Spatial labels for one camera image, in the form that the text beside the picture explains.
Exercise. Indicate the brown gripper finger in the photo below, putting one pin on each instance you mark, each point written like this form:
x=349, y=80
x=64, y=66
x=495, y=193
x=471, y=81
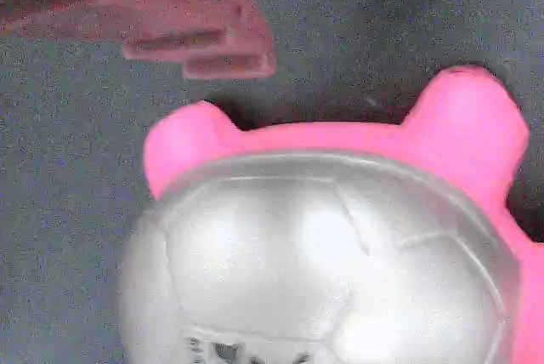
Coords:
x=170, y=2

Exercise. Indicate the red turtle toy silver shell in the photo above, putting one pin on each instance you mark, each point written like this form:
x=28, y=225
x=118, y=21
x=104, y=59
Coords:
x=323, y=245

